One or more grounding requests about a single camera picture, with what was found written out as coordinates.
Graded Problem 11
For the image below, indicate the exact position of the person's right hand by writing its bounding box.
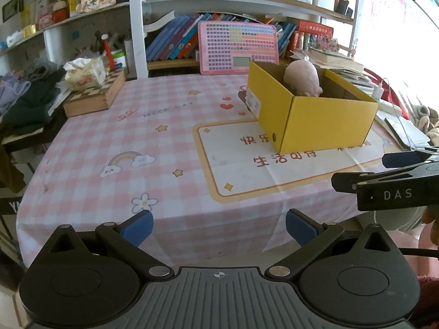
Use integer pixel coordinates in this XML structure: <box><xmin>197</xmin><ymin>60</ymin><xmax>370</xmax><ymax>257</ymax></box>
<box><xmin>422</xmin><ymin>203</ymin><xmax>439</xmax><ymax>246</ymax></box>

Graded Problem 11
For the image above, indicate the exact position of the black tablet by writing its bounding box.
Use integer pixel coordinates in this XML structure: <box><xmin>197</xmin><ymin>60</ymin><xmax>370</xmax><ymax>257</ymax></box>
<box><xmin>384</xmin><ymin>117</ymin><xmax>431</xmax><ymax>149</ymax></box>

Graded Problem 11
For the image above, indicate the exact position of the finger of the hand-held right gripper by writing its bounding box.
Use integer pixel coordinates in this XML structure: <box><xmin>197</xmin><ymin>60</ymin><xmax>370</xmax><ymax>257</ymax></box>
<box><xmin>382</xmin><ymin>146</ymin><xmax>439</xmax><ymax>168</ymax></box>
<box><xmin>331</xmin><ymin>164</ymin><xmax>426</xmax><ymax>194</ymax></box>

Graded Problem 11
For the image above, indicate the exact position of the white charger with cable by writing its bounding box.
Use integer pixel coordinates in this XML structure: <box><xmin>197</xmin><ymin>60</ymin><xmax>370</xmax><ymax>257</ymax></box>
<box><xmin>372</xmin><ymin>77</ymin><xmax>392</xmax><ymax>101</ymax></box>

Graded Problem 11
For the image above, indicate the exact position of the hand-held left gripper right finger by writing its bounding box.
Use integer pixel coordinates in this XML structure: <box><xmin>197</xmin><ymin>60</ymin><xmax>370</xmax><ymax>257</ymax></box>
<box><xmin>265</xmin><ymin>208</ymin><xmax>403</xmax><ymax>280</ymax></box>

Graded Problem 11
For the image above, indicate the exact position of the pink learning tablet toy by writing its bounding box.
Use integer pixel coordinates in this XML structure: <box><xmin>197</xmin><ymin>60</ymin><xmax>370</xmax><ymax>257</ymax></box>
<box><xmin>198</xmin><ymin>21</ymin><xmax>279</xmax><ymax>75</ymax></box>

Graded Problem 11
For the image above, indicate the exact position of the floral tissue pack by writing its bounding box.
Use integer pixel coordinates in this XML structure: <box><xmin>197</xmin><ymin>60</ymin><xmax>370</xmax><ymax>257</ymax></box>
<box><xmin>63</xmin><ymin>56</ymin><xmax>107</xmax><ymax>91</ymax></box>

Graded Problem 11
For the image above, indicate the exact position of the pink plush pig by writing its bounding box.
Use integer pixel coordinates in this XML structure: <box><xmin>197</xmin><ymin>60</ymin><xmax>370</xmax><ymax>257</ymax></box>
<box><xmin>284</xmin><ymin>60</ymin><xmax>323</xmax><ymax>97</ymax></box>

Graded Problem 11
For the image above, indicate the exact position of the wooden chess box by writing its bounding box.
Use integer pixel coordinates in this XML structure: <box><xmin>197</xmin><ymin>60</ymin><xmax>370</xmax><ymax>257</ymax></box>
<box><xmin>63</xmin><ymin>69</ymin><xmax>127</xmax><ymax>118</ymax></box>

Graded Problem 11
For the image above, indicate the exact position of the black cable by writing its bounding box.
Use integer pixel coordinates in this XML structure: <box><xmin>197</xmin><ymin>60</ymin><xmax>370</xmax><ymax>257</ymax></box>
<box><xmin>398</xmin><ymin>247</ymin><xmax>439</xmax><ymax>257</ymax></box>

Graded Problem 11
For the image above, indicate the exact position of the pile of clothes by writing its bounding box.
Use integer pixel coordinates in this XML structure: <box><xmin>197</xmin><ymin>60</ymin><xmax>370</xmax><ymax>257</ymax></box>
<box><xmin>0</xmin><ymin>58</ymin><xmax>67</xmax><ymax>134</ymax></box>

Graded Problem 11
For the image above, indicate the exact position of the yellow cardboard box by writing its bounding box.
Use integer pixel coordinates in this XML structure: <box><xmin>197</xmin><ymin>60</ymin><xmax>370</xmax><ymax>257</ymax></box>
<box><xmin>247</xmin><ymin>61</ymin><xmax>381</xmax><ymax>154</ymax></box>

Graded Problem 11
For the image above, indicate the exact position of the brown plush toy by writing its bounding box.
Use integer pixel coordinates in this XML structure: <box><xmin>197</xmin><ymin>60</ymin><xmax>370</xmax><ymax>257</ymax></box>
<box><xmin>413</xmin><ymin>104</ymin><xmax>439</xmax><ymax>133</ymax></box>

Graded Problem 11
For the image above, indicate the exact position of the pen cup with red tool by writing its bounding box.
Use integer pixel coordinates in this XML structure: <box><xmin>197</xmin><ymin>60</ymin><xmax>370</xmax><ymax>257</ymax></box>
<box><xmin>94</xmin><ymin>31</ymin><xmax>127</xmax><ymax>72</ymax></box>

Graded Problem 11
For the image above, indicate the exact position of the pink fleece clothing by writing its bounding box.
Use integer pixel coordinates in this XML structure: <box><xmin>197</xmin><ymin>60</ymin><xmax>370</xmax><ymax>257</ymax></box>
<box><xmin>387</xmin><ymin>231</ymin><xmax>439</xmax><ymax>329</ymax></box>

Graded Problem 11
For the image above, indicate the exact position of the pink checkered tablecloth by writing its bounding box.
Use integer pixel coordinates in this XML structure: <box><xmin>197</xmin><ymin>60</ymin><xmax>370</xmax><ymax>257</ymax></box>
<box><xmin>15</xmin><ymin>73</ymin><xmax>426</xmax><ymax>270</ymax></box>

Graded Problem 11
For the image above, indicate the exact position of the stack of papers and books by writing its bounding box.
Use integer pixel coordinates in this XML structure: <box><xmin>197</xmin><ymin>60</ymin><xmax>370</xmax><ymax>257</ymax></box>
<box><xmin>291</xmin><ymin>46</ymin><xmax>364</xmax><ymax>73</ymax></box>

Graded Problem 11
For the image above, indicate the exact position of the wall poster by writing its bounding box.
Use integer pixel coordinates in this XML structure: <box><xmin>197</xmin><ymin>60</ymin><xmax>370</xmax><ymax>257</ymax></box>
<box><xmin>372</xmin><ymin>0</ymin><xmax>407</xmax><ymax>35</ymax></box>

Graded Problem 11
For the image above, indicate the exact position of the black picture frame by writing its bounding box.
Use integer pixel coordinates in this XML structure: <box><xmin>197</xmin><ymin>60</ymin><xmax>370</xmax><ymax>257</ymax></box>
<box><xmin>2</xmin><ymin>0</ymin><xmax>24</xmax><ymax>23</ymax></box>

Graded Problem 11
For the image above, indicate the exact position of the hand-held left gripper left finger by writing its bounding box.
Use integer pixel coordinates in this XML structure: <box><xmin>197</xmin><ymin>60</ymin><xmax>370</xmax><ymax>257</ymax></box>
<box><xmin>36</xmin><ymin>209</ymin><xmax>175</xmax><ymax>280</ymax></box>

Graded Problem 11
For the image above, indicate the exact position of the white bookshelf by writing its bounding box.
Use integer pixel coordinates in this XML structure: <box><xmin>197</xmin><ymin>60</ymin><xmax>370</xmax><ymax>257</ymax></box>
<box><xmin>0</xmin><ymin>0</ymin><xmax>359</xmax><ymax>79</ymax></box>

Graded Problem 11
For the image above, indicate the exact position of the row of colourful books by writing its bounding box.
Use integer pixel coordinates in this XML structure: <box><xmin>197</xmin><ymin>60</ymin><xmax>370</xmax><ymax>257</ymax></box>
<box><xmin>146</xmin><ymin>12</ymin><xmax>297</xmax><ymax>61</ymax></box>

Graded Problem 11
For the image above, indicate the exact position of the red flat box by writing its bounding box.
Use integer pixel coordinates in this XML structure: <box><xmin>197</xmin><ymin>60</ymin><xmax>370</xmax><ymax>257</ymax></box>
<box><xmin>298</xmin><ymin>20</ymin><xmax>334</xmax><ymax>36</ymax></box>

